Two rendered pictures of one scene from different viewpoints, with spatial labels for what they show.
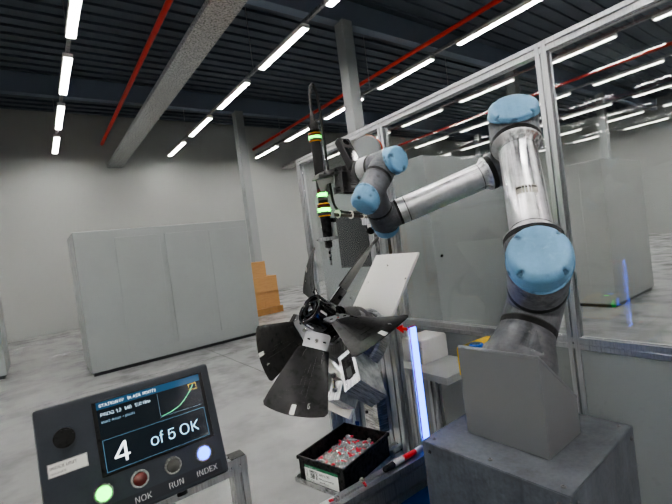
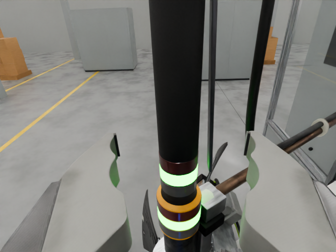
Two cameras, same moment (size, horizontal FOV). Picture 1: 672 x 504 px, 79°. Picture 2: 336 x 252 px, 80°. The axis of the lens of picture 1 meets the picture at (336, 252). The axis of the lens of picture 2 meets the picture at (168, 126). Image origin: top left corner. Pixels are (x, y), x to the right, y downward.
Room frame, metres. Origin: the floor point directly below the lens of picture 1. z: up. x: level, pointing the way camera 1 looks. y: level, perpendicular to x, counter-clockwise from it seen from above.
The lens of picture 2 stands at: (1.28, -0.06, 1.73)
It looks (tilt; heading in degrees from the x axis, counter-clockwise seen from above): 29 degrees down; 38
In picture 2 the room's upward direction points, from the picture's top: 2 degrees counter-clockwise
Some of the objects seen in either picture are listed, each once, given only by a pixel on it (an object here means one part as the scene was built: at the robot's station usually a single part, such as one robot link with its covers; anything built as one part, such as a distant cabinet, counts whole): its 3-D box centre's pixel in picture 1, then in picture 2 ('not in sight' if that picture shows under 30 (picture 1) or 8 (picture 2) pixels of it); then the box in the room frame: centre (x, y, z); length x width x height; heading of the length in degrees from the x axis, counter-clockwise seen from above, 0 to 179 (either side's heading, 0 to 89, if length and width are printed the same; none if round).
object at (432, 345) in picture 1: (422, 346); not in sight; (1.88, -0.34, 0.91); 0.17 x 0.16 x 0.11; 125
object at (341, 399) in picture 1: (343, 394); not in sight; (1.42, 0.04, 0.91); 0.12 x 0.08 x 0.12; 125
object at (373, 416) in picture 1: (383, 400); not in sight; (1.77, -0.12, 0.73); 0.15 x 0.09 x 0.22; 125
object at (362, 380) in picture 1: (361, 376); not in sight; (1.37, -0.03, 0.98); 0.20 x 0.16 x 0.20; 125
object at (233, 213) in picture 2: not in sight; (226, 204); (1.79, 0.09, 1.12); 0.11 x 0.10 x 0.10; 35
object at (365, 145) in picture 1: (367, 151); not in sight; (2.07, -0.22, 1.88); 0.17 x 0.15 x 0.16; 35
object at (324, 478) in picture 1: (345, 455); not in sight; (1.13, 0.05, 0.84); 0.22 x 0.17 x 0.07; 141
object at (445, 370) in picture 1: (432, 365); not in sight; (1.80, -0.36, 0.84); 0.36 x 0.24 x 0.03; 35
